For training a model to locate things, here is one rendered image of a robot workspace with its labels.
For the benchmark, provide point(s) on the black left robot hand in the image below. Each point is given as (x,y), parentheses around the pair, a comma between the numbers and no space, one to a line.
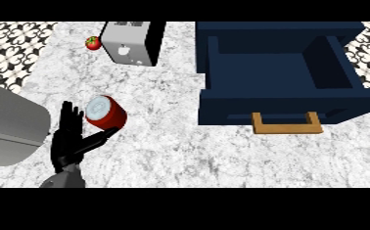
(66,139)

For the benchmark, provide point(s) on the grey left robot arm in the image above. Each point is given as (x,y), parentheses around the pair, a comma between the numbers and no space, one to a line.
(63,179)

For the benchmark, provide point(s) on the red can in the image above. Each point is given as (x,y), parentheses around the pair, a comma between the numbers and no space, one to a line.
(109,114)

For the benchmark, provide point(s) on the dark blue open drawer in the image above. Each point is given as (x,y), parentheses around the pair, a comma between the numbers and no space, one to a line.
(283,83)

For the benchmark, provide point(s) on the red tomato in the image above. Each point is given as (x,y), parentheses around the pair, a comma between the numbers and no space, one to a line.
(93,43)

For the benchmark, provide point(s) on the silver toaster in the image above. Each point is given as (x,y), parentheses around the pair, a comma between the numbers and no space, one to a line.
(131,43)

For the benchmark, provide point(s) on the dark blue cabinet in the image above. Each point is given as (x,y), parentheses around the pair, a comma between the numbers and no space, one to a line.
(274,28)

